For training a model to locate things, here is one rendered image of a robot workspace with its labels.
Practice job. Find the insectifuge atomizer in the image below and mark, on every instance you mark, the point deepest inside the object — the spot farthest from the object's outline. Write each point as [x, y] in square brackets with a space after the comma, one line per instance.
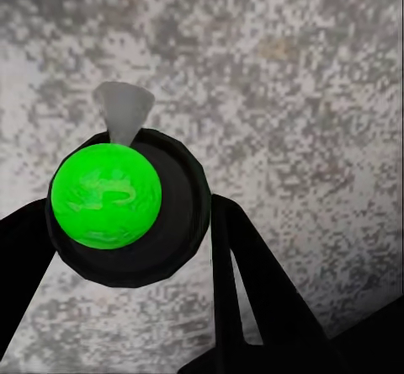
[131, 205]

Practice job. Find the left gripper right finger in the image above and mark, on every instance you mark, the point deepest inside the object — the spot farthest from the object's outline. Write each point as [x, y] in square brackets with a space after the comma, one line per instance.
[293, 340]

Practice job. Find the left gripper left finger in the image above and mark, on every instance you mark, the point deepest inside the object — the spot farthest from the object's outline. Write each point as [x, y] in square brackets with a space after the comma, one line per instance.
[25, 254]

